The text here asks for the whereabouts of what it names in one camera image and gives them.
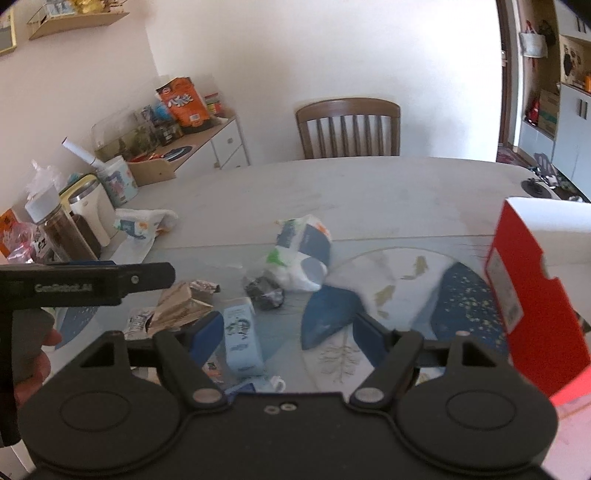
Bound blue leaf print table mat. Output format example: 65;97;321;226
55;240;515;402

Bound black crumpled wrapper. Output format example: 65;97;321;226
245;277;284;311

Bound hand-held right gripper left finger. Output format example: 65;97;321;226
78;311;229;411

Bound clear plastic bag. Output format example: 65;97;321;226
27;159;63;204

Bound brown wrapper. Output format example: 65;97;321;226
150;282;214;330

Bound wooden wall shelf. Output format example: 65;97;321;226
27;0;130;41

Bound white blue tissue pack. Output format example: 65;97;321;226
267;215;334;292
113;208;180;238

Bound person's left hand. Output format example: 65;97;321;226
14;330;64;408

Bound glass fish tank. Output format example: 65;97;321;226
91;107;160;162

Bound white desktop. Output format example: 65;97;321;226
0;157;591;480

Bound white paper roll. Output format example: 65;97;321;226
62;137;100;168

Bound red cardboard box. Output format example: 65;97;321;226
484;198;591;408

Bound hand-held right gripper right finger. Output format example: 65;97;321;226
348;313;514;411

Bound white paper sheet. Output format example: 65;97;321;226
99;231;160;266

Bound white drawer cabinet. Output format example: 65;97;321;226
161;115;251;174

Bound framed wall picture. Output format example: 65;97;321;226
0;9;18;56

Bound white kettle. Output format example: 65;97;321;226
68;178;116;247

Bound wooden chair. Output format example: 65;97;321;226
295;98;402;160

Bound pink snack packets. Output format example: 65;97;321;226
0;209;38;265

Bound glass jar with brown contents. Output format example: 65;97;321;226
24;189;95;264

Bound orange snack bag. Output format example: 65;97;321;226
155;76;213;134

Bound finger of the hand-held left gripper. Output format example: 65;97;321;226
115;262;177;298

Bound pale blue cabinet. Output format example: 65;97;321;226
517;83;591;195

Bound white printed wrapper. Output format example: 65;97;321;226
124;309;155;340

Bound grey hanging bag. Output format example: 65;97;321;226
519;21;550;60

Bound pale blue drink carton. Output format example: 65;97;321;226
222;298;265;377

